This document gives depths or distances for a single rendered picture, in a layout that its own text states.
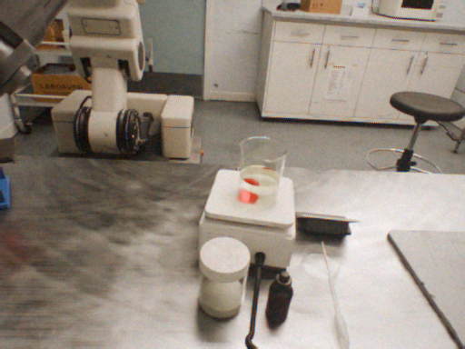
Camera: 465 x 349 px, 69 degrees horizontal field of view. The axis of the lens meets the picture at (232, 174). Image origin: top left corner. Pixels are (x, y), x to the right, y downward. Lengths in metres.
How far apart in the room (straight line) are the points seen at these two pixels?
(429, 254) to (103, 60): 1.12
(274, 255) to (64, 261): 0.29
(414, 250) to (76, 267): 0.50
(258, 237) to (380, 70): 2.81
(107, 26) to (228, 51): 2.25
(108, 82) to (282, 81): 1.89
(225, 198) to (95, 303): 0.21
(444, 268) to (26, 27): 0.65
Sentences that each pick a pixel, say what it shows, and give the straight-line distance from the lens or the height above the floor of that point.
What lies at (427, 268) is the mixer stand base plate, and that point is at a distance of 0.59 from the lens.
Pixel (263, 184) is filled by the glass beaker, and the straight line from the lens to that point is 0.44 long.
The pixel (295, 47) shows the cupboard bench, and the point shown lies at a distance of 2.91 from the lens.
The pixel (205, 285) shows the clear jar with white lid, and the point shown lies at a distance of 0.41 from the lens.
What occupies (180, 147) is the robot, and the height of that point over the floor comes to 0.43.
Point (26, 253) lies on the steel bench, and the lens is 0.57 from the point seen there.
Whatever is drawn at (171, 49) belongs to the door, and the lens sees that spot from 3.45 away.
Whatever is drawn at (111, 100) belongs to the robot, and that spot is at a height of 0.69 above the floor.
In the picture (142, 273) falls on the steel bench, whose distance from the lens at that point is 0.49.
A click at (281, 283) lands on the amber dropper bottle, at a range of 0.41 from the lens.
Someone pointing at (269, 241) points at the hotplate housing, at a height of 0.81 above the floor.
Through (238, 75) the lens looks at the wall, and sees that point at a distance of 3.50.
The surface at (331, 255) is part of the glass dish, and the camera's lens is 0.54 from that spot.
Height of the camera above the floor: 1.11
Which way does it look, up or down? 30 degrees down
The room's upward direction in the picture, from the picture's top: 5 degrees clockwise
